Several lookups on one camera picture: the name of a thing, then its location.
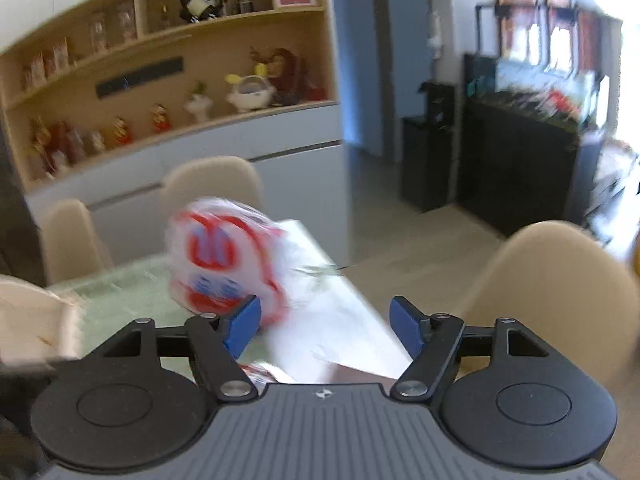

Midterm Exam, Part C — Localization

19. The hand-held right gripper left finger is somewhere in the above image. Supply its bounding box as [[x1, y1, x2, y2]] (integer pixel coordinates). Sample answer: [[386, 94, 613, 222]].
[[102, 296, 263, 402]]

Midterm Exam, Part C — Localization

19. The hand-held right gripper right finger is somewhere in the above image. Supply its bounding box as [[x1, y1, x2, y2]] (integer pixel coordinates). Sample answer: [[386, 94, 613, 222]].
[[389, 296, 549, 402]]

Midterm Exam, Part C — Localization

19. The rabbit face snack bag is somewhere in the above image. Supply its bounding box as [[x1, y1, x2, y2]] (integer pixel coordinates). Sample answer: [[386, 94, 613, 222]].
[[165, 199, 297, 330]]

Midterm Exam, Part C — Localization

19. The cardboard box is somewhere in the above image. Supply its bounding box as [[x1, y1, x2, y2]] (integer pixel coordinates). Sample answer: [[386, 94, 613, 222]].
[[0, 275, 84, 362]]

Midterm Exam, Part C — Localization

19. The green checkered tablecloth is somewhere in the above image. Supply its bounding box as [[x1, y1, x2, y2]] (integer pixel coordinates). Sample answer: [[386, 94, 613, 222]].
[[46, 249, 346, 361]]

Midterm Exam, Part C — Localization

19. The beige chair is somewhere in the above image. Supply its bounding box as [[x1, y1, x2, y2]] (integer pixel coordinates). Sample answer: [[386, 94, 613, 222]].
[[456, 221, 640, 392], [39, 198, 114, 287], [161, 156, 267, 256]]

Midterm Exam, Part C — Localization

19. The black water dispenser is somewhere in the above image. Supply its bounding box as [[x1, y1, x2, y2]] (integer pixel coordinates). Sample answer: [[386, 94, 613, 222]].
[[401, 81, 459, 214]]

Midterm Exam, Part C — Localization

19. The white sideboard cabinet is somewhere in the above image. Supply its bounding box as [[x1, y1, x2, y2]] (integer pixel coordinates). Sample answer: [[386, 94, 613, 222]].
[[25, 101, 351, 267]]

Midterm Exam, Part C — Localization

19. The black cabinet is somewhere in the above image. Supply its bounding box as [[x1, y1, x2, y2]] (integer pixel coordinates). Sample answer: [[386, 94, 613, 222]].
[[457, 53, 607, 239]]

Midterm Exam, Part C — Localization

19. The small red figurine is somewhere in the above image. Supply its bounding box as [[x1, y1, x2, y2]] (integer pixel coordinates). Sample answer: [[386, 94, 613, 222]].
[[151, 104, 172, 134]]

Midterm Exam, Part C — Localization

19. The white vase figurine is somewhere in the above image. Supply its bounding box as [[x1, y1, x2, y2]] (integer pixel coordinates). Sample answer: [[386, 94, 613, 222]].
[[184, 82, 211, 124]]

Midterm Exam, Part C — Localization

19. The red gold figurine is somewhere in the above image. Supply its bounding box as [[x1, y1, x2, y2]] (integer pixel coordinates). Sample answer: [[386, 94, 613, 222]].
[[110, 117, 134, 149]]

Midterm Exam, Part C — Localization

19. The white basket ornament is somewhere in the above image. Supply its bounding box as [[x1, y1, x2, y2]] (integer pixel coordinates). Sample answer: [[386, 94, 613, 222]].
[[224, 73, 276, 114]]

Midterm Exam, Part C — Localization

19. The brown plush toy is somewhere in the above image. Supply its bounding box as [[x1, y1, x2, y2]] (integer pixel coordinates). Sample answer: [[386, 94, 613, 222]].
[[250, 47, 315, 107]]

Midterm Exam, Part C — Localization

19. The row of red figurines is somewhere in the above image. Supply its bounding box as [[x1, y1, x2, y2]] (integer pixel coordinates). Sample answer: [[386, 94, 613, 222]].
[[29, 117, 107, 179]]

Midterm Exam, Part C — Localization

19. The fish tank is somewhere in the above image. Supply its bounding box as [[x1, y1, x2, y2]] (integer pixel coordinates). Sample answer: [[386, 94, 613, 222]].
[[492, 57, 602, 134]]

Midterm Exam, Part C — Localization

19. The panda plush toy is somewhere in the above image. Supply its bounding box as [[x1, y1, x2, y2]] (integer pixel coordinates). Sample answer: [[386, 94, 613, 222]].
[[169, 0, 222, 24]]

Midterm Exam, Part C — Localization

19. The clear glass jar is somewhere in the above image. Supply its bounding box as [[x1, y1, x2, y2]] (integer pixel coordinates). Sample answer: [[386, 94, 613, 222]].
[[89, 12, 109, 54], [116, 2, 139, 44]]

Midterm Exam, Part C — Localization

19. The row of snack jars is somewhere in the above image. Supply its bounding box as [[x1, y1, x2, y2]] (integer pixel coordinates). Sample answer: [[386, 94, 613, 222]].
[[22, 39, 72, 92]]

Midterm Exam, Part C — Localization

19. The black wall bar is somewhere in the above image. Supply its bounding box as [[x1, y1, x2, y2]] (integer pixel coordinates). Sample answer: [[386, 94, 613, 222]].
[[95, 57, 184, 97]]

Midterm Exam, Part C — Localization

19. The wooden wall shelf unit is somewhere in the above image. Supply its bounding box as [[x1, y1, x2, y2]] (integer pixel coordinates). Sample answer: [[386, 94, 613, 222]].
[[0, 0, 342, 195]]

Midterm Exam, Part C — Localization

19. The red patterned wall hanging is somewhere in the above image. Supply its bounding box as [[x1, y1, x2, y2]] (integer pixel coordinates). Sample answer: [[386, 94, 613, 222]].
[[492, 0, 540, 61]]

